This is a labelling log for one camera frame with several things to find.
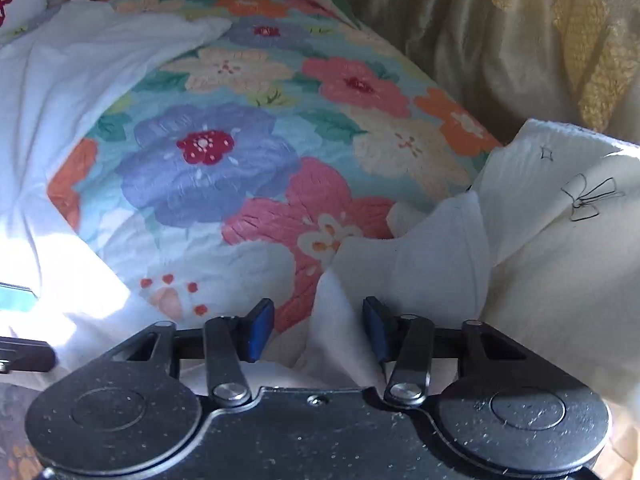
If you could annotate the white fleece garment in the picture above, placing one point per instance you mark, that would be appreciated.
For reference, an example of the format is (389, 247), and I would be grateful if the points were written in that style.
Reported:
(56, 81)

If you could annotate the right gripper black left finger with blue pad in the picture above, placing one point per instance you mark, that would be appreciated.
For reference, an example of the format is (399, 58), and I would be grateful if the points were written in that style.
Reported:
(227, 342)

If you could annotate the golden satin curtain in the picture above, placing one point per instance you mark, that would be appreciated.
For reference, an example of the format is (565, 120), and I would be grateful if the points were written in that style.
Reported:
(507, 61)

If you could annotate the floral quilted bedspread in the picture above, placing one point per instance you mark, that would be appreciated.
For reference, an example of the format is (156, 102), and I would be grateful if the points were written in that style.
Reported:
(234, 172)

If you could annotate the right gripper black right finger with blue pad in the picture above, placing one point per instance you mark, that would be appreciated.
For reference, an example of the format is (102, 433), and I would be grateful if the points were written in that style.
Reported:
(408, 342)

